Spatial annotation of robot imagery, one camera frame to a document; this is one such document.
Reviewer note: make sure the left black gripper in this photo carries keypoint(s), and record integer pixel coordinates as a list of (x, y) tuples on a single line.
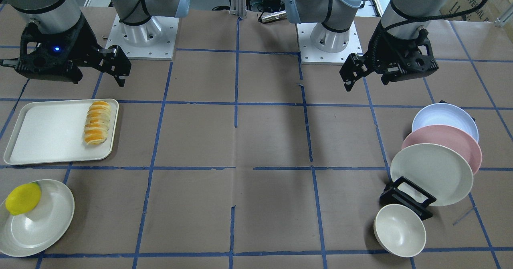
[(382, 48)]

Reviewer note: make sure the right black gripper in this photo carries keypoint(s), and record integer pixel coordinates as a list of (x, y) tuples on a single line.
[(86, 44)]

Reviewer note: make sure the yellow orange bread roll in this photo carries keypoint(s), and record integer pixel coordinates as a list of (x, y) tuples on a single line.
[(97, 123)]

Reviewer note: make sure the blue plate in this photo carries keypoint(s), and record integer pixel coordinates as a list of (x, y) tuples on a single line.
[(446, 114)]

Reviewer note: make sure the pink plate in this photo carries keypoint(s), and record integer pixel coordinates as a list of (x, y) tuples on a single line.
[(451, 137)]

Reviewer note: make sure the cream plate in rack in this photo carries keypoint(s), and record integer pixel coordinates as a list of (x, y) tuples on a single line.
[(437, 169)]

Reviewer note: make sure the cream plate under lemon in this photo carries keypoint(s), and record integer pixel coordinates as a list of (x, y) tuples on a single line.
[(30, 233)]

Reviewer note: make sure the cream rectangular tray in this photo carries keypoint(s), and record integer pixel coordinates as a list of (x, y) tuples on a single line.
[(52, 131)]

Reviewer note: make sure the silver cylindrical connector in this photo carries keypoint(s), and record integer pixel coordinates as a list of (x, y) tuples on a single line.
[(272, 17)]

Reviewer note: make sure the black power adapter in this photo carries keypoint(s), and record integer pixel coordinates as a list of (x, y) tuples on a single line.
[(271, 6)]

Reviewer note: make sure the black dish rack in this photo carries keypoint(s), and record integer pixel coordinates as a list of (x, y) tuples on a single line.
[(407, 193)]

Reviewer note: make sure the yellow lemon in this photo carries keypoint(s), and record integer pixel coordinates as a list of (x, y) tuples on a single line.
[(23, 198)]

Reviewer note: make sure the cream bowl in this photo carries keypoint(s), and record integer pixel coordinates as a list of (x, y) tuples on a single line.
[(399, 231)]

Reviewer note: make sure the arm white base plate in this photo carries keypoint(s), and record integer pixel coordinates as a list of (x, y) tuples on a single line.
[(154, 40), (319, 46)]

